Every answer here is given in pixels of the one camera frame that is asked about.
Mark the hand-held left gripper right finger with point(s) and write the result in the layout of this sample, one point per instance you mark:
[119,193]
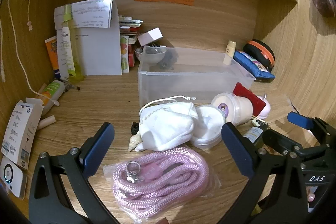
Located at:
[233,145]

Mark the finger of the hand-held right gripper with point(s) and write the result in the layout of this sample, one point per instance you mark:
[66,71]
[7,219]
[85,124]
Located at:
[281,140]
[299,119]

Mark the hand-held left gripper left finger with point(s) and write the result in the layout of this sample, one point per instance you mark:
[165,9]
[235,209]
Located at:
[101,144]

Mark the small dark green bottle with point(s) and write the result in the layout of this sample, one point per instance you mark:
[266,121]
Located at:
[253,134]

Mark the black hair clip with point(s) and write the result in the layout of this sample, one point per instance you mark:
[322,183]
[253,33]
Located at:
[134,128]

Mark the red card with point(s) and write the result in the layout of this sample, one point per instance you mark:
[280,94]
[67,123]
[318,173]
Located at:
[249,96]

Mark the clear plastic storage box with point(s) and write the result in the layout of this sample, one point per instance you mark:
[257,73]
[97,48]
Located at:
[194,82]

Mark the wooden desktop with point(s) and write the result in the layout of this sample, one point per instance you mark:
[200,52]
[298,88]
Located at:
[99,108]

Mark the round clear cotton pad container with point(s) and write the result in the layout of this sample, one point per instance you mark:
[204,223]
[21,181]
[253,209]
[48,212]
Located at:
[207,127]

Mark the small seashell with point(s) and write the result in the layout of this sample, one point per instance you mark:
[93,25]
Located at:
[134,144]

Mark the pink plastic object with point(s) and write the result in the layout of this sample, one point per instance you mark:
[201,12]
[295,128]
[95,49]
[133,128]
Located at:
[265,108]

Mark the cream cup with purple sticker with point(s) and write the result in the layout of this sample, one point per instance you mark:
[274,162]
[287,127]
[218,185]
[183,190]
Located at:
[237,108]

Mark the small cream stick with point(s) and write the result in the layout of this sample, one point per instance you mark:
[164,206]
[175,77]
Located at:
[46,122]

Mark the blue pouch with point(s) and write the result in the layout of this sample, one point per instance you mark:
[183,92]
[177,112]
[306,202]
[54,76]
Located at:
[252,66]

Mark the green orange tube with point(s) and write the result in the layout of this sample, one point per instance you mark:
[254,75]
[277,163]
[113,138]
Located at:
[51,92]

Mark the black orange zip case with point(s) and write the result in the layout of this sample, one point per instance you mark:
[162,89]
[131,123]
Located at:
[262,52]

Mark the white cartridge box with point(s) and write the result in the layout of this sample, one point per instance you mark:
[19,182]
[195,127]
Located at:
[21,132]

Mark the yellow-green spray bottle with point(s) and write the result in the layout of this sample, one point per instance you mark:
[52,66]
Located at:
[74,66]

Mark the small red box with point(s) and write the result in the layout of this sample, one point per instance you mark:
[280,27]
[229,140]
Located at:
[132,58]

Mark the fruit print box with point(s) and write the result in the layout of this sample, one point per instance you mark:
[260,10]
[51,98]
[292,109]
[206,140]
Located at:
[125,56]

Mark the folded white paper sheet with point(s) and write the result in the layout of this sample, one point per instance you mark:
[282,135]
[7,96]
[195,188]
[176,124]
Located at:
[99,50]

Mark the small cream tube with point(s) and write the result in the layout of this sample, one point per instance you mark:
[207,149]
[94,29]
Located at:
[230,52]

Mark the white round device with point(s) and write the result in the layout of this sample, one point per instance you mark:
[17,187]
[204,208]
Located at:
[11,176]

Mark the white bowl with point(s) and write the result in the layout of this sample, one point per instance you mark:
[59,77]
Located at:
[153,57]

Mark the orange sunscreen tube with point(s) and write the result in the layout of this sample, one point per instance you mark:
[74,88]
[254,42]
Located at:
[52,53]

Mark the black binder clips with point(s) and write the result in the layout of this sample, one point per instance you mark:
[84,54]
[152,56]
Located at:
[169,60]

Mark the small white pink box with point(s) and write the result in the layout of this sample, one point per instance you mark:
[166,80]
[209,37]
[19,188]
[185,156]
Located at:
[151,36]

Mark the stack of stationery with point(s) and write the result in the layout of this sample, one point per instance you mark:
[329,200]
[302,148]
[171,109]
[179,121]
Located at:
[130,26]

